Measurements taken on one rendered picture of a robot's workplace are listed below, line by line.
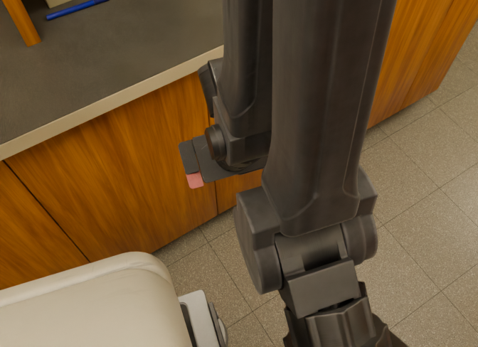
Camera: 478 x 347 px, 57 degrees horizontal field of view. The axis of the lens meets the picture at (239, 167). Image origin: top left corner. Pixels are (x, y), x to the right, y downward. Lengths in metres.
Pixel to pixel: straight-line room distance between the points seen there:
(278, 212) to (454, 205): 1.68
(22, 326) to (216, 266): 1.43
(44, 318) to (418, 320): 1.56
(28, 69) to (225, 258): 1.01
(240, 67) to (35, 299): 0.21
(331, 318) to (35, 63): 0.80
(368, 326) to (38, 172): 0.80
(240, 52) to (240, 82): 0.03
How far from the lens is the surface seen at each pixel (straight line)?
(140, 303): 0.25
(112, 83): 0.91
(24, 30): 1.02
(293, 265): 0.35
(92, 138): 1.01
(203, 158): 0.61
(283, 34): 0.24
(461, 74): 2.43
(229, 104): 0.40
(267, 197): 0.34
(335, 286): 0.36
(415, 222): 1.88
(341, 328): 0.36
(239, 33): 0.33
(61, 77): 0.95
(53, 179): 1.06
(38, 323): 0.27
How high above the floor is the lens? 1.59
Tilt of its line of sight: 59 degrees down
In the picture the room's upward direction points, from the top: straight up
